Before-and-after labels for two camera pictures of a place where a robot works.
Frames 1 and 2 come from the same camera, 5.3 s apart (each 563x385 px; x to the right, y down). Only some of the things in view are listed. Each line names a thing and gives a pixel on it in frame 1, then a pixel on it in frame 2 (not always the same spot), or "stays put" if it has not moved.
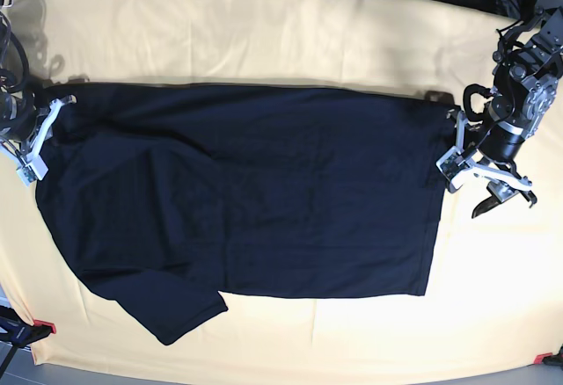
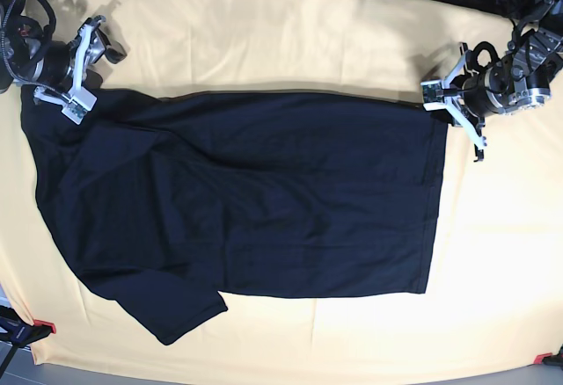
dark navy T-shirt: [172, 198] stays put
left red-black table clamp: [20, 332] stays put
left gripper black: [19, 116] -> [90, 46]
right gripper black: [500, 143] -> [482, 96]
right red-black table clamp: [549, 359] stays put
